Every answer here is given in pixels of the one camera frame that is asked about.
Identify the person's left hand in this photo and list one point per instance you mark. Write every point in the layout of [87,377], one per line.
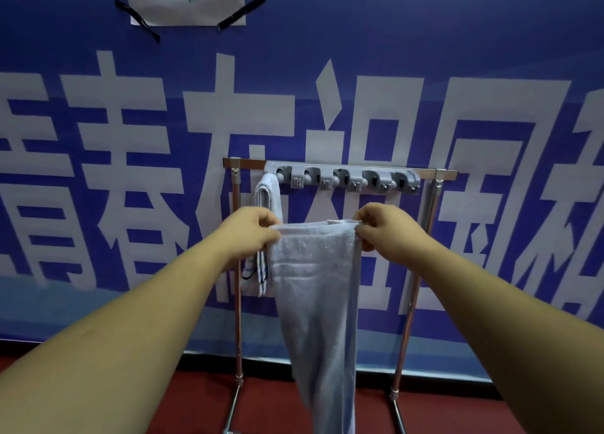
[245,235]

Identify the person's right hand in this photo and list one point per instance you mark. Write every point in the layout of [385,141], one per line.
[394,233]

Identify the striped light blue towel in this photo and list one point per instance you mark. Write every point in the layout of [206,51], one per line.
[270,198]

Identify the metal towel rack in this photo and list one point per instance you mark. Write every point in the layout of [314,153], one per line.
[245,164]

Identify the plain light blue towel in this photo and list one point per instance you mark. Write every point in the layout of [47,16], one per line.
[316,306]

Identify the person's right forearm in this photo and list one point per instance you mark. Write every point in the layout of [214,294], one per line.
[509,344]

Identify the person's left forearm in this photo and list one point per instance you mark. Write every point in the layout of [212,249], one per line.
[118,339]

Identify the grey plastic clip strip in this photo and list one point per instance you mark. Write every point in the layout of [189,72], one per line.
[349,172]

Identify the blue banner with white characters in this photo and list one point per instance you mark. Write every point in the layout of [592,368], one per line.
[424,32]

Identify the black tape strip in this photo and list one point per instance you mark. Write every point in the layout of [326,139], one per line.
[137,18]
[240,14]

